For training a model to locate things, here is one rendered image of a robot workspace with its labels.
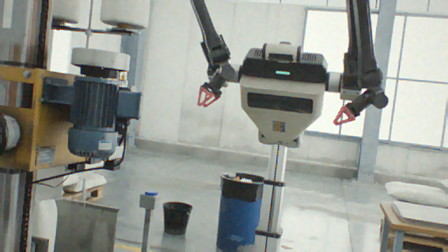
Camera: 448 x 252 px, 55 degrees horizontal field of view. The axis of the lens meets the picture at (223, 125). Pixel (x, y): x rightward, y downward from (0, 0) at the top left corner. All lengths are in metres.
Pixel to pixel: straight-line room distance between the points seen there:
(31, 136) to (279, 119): 1.09
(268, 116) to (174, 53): 8.37
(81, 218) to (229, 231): 1.89
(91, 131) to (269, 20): 8.68
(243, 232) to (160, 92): 6.87
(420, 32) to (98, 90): 8.86
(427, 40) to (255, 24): 3.55
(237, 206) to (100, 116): 2.58
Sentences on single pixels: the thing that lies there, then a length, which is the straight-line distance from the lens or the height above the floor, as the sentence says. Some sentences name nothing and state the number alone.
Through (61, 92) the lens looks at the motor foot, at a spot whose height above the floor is 1.27.
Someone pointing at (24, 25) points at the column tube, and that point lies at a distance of 1.47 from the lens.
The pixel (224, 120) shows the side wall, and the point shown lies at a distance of 9.87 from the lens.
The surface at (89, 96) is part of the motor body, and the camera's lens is 1.39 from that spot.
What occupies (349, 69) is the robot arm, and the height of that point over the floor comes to 1.49.
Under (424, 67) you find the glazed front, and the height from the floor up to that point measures 2.47.
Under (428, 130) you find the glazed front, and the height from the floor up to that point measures 1.21.
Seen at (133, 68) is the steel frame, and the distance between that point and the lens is 10.41.
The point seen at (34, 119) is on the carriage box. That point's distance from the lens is 1.42.
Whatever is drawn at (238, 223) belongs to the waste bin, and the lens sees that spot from 3.87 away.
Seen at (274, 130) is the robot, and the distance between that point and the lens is 2.08.
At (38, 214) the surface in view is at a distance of 1.96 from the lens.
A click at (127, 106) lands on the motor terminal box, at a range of 1.40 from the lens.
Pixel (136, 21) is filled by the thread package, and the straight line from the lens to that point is 1.54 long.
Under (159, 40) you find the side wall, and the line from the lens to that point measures 10.50.
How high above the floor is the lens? 1.30
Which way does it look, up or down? 3 degrees down
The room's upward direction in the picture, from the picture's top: 7 degrees clockwise
